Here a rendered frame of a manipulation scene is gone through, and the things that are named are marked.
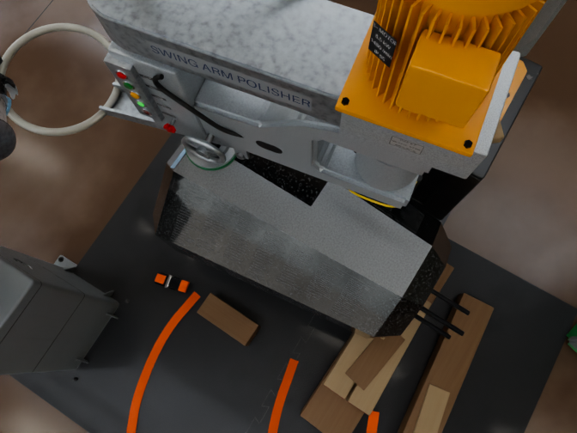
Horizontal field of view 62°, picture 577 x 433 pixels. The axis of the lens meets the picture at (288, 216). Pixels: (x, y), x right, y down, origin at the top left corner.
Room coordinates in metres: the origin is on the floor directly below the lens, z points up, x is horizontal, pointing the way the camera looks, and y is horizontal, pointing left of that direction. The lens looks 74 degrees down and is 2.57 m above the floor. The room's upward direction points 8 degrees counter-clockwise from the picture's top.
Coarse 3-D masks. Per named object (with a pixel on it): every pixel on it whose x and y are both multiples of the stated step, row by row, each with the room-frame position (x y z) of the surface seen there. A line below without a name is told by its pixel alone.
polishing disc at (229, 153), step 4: (220, 148) 0.81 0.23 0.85; (224, 148) 0.80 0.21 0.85; (228, 148) 0.80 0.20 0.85; (232, 148) 0.80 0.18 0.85; (188, 152) 0.81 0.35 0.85; (224, 152) 0.79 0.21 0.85; (228, 152) 0.78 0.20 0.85; (232, 152) 0.78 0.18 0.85; (192, 156) 0.79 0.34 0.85; (196, 156) 0.78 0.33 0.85; (212, 156) 0.78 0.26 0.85; (216, 156) 0.77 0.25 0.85; (228, 156) 0.77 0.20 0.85; (232, 156) 0.76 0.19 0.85; (192, 160) 0.77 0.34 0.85; (196, 160) 0.77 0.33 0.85; (200, 160) 0.77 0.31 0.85; (228, 160) 0.75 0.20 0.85; (200, 164) 0.75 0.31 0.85; (204, 164) 0.75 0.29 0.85; (208, 164) 0.75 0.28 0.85; (212, 164) 0.74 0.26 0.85; (216, 164) 0.74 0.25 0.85; (220, 164) 0.74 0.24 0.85; (224, 164) 0.74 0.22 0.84
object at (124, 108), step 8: (120, 88) 1.08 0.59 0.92; (120, 96) 1.06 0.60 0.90; (128, 96) 1.05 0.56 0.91; (120, 104) 1.02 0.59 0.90; (128, 104) 1.01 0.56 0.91; (112, 112) 0.97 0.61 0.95; (120, 112) 0.96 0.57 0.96; (128, 112) 0.98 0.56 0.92; (136, 112) 0.97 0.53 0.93; (136, 120) 0.92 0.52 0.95; (144, 120) 0.89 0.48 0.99; (152, 120) 0.88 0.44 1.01; (160, 128) 0.86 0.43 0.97; (224, 144) 0.72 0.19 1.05
